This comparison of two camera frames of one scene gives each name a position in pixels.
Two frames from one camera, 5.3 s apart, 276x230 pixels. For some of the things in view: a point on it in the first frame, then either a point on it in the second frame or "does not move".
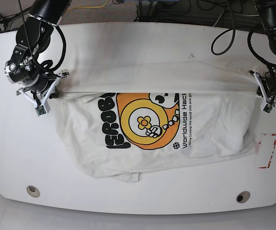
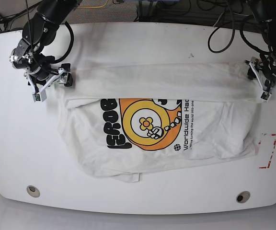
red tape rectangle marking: x=272 y=152 does not move
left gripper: x=267 y=106 → x=272 y=72
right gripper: x=40 y=99 → x=40 y=79
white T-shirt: x=122 y=119 does not move
